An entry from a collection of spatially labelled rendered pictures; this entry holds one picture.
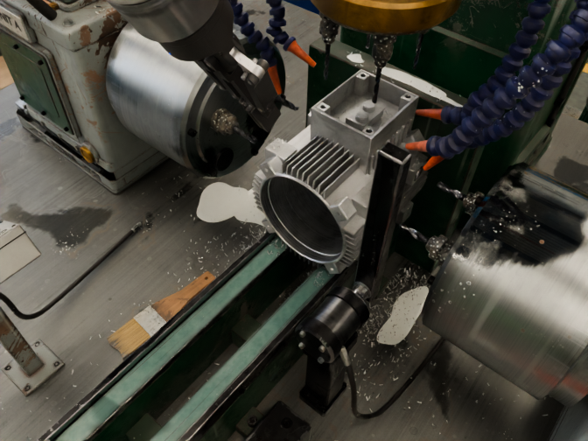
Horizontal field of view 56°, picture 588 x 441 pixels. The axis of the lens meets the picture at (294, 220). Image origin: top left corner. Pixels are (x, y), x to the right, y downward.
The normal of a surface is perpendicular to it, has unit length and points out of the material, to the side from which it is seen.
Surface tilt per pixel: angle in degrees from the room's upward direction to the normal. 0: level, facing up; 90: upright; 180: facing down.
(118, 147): 90
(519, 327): 65
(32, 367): 90
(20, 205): 0
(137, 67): 47
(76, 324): 0
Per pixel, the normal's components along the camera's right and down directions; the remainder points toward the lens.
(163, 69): -0.39, -0.13
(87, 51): 0.77, 0.49
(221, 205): 0.02, -0.65
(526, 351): -0.61, 0.42
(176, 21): 0.32, 0.87
